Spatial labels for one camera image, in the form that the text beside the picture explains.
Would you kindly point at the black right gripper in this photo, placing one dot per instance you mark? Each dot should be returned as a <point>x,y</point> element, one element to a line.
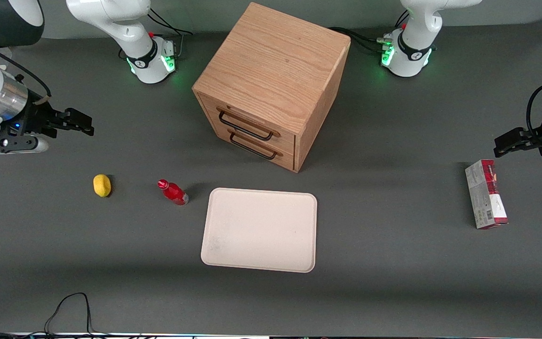
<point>34,118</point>

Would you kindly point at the oak wooden drawer cabinet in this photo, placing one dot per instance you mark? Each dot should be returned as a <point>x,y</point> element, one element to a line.
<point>275,66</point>

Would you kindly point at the red coke bottle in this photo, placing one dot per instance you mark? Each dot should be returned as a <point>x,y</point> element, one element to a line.
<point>174,193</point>

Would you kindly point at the yellow lemon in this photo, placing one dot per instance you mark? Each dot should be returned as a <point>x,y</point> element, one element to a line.
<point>102,185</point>

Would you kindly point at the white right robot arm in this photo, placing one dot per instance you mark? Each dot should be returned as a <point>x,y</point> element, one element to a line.
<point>145,52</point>

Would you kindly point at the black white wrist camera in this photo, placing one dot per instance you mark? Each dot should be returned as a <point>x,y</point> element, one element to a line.
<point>5,144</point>

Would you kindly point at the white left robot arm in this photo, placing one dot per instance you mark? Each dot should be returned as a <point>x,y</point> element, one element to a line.
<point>411,52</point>

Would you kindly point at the oak wooden drawer front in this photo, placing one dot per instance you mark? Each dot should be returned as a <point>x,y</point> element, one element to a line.
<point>286,159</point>
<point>285,137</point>

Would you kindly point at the cream rectangular tray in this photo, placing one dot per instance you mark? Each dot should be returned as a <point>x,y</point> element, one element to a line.
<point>259,230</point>

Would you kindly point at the red plaid cardboard box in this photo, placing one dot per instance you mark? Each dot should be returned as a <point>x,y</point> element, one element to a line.
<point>485,194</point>

